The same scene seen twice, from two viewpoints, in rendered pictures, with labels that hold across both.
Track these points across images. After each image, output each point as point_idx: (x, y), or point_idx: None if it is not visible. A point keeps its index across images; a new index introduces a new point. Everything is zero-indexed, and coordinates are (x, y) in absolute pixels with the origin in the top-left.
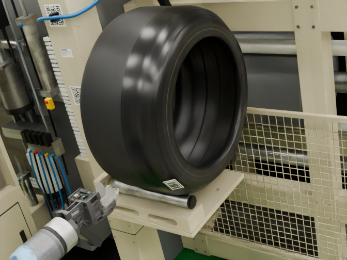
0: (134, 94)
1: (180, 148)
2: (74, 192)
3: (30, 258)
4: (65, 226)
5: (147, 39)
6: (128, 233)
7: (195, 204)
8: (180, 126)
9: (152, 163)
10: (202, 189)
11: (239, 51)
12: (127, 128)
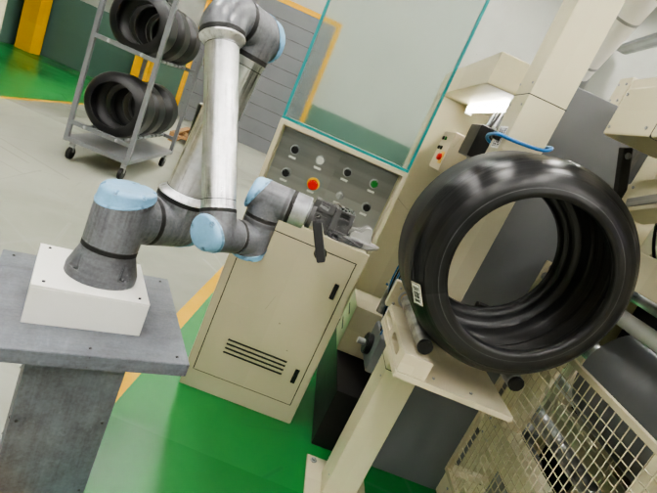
0: (461, 179)
1: (487, 337)
2: (346, 207)
3: (261, 183)
4: (305, 201)
5: (524, 156)
6: (384, 364)
7: (428, 359)
8: (510, 326)
9: (416, 249)
10: (461, 381)
11: (626, 286)
12: (429, 204)
